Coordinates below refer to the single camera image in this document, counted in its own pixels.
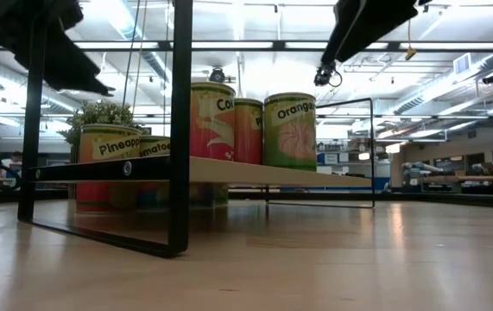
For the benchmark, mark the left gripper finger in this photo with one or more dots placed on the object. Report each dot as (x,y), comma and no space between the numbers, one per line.
(65,65)

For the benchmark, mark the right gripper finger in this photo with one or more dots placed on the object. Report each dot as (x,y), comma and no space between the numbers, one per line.
(367,26)

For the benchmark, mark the pineapple label can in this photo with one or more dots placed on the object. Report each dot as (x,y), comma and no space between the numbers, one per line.
(108,147)

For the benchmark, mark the tomatoes label can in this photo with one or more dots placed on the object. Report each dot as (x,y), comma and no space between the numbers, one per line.
(155,147)

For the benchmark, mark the oranges label can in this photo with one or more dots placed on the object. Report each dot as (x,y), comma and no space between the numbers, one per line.
(289,138)

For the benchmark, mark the corn label can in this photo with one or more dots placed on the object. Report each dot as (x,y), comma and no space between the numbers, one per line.
(211,125)

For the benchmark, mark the orange red labelled can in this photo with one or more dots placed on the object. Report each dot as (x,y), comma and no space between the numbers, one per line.
(248,138)

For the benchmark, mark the wooden shelf with black legs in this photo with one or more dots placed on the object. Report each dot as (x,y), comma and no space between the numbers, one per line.
(272,175)

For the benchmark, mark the yellow hanging connector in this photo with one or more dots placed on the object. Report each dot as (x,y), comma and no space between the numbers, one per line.
(410,53)

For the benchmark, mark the green potted plant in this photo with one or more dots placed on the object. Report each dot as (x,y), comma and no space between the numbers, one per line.
(99,113)

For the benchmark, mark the black ceiling speaker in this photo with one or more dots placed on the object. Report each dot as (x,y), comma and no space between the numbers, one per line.
(492,78)

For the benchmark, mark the round black ceiling fixture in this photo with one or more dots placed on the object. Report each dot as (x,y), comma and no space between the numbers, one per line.
(217,75)

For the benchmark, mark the grey white bench device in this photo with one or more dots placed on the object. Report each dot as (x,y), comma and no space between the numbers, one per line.
(421,169)

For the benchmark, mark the wood topped rolling table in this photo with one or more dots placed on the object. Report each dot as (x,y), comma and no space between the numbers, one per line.
(470,179)

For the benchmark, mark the silver ventilation duct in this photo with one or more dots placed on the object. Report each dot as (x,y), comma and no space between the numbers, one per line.
(444,82)

